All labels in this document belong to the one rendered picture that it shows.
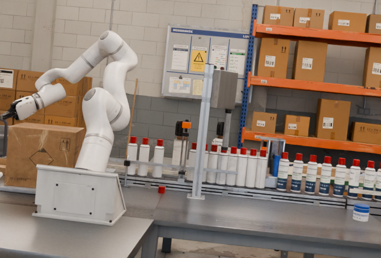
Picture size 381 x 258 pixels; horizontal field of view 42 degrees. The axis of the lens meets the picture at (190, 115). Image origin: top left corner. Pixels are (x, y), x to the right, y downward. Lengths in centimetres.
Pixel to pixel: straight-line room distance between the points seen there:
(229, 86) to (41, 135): 94
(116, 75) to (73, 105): 371
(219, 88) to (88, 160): 80
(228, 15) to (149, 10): 114
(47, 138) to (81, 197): 49
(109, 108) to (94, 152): 22
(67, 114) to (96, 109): 390
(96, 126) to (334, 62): 546
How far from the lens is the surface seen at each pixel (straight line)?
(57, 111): 599
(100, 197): 189
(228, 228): 202
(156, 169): 260
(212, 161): 260
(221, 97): 244
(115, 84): 223
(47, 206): 196
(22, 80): 611
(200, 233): 207
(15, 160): 235
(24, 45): 780
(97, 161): 196
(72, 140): 228
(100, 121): 205
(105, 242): 171
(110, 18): 736
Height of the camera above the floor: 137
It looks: 3 degrees down
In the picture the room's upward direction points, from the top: 6 degrees clockwise
